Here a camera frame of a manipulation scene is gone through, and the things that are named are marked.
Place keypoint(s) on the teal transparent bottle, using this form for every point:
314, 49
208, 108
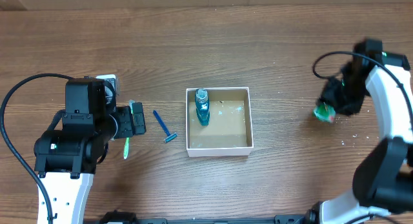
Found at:
202, 106

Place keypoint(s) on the green soap packet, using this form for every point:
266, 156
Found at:
324, 112

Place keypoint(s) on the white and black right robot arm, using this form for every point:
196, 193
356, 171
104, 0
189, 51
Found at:
379, 188

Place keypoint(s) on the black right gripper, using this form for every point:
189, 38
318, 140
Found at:
337, 101

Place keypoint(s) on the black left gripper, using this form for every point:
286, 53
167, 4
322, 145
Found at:
138, 119

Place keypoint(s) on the green white toothbrush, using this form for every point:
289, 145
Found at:
127, 141

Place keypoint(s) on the blue disposable razor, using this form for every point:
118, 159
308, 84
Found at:
169, 136

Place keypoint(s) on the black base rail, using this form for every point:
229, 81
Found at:
131, 218

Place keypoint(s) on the white square cardboard box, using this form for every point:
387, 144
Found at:
229, 132

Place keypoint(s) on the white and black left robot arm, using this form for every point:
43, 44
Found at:
69, 151

